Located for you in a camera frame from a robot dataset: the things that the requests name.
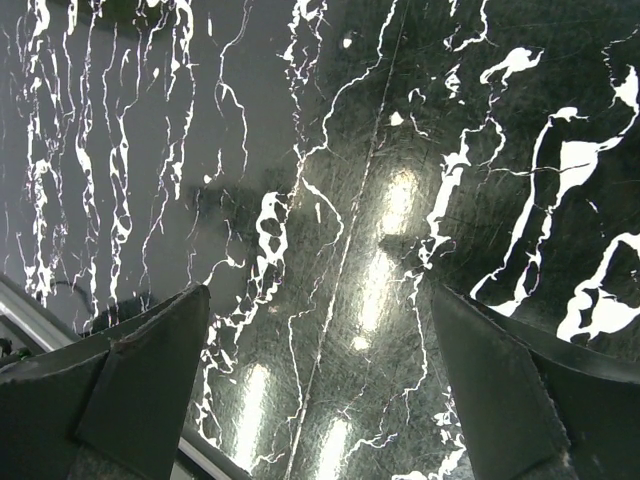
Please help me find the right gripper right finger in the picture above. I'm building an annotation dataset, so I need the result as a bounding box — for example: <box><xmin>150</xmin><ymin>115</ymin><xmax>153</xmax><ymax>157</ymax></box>
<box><xmin>431</xmin><ymin>286</ymin><xmax>639</xmax><ymax>479</ymax></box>

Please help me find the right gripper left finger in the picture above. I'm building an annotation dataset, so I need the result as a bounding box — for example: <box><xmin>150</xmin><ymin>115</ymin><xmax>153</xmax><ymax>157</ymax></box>
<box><xmin>1</xmin><ymin>285</ymin><xmax>210</xmax><ymax>479</ymax></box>

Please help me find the black marbled table mat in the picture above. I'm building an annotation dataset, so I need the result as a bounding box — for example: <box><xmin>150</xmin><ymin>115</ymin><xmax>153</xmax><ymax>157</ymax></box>
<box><xmin>1</xmin><ymin>1</ymin><xmax>639</xmax><ymax>479</ymax></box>

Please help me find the aluminium frame rail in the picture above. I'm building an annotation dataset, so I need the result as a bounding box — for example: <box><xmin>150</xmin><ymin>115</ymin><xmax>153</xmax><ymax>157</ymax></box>
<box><xmin>1</xmin><ymin>273</ymin><xmax>80</xmax><ymax>352</ymax></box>

